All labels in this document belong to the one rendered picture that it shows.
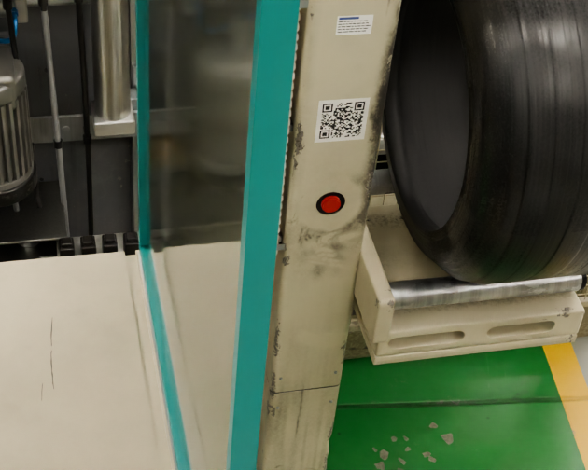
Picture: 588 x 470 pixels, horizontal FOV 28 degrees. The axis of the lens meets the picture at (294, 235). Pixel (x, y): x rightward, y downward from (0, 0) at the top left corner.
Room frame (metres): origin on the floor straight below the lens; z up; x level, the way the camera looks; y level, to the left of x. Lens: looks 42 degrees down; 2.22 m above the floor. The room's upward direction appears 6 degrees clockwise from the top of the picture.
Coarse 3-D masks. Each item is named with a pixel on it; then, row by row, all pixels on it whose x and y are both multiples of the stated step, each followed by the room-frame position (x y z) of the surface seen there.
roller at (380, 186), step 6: (378, 174) 1.61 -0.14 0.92; (384, 174) 1.62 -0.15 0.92; (372, 180) 1.60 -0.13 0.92; (378, 180) 1.60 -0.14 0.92; (384, 180) 1.61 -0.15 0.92; (390, 180) 1.61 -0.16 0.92; (372, 186) 1.60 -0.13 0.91; (378, 186) 1.60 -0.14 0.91; (384, 186) 1.60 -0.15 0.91; (390, 186) 1.60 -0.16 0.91; (372, 192) 1.59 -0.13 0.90; (378, 192) 1.60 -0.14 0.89; (384, 192) 1.60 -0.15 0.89; (390, 192) 1.61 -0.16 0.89
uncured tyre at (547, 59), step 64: (448, 0) 1.78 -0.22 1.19; (512, 0) 1.38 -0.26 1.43; (576, 0) 1.39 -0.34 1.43; (448, 64) 1.76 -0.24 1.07; (512, 64) 1.31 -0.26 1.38; (576, 64) 1.32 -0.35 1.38; (384, 128) 1.63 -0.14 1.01; (448, 128) 1.70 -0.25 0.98; (512, 128) 1.26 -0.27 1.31; (576, 128) 1.27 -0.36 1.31; (448, 192) 1.59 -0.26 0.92; (512, 192) 1.23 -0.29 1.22; (576, 192) 1.25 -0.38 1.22; (448, 256) 1.30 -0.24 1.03; (512, 256) 1.24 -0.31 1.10; (576, 256) 1.27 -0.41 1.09
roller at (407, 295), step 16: (400, 288) 1.33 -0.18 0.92; (416, 288) 1.34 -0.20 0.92; (432, 288) 1.34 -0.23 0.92; (448, 288) 1.35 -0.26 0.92; (464, 288) 1.35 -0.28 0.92; (480, 288) 1.36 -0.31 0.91; (496, 288) 1.37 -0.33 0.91; (512, 288) 1.37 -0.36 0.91; (528, 288) 1.38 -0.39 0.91; (544, 288) 1.39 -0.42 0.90; (560, 288) 1.39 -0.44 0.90; (576, 288) 1.40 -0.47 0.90; (400, 304) 1.32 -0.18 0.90; (416, 304) 1.32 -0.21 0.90; (432, 304) 1.33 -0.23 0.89
